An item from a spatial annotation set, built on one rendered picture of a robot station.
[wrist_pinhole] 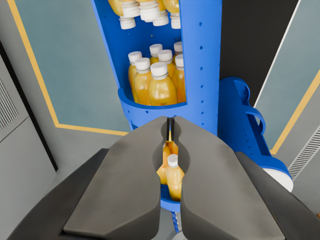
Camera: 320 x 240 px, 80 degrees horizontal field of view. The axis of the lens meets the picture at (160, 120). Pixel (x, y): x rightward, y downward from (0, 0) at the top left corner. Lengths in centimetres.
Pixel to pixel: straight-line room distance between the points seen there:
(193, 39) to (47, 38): 174
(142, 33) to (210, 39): 27
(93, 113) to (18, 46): 88
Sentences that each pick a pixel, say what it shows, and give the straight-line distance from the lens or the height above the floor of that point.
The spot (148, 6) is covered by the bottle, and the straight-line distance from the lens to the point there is 42.
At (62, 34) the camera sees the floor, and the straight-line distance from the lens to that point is 194.
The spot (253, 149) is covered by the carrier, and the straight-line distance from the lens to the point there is 100.
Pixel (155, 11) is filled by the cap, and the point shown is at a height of 118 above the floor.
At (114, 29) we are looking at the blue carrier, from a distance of 59.
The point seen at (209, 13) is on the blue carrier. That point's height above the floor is 118.
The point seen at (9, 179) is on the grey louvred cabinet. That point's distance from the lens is 255.
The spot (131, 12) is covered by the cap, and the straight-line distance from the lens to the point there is 48.
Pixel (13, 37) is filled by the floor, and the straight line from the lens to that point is 224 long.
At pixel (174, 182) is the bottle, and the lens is 69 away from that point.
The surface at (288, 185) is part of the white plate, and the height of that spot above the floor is 104.
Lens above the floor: 159
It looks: 51 degrees down
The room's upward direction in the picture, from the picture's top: 168 degrees counter-clockwise
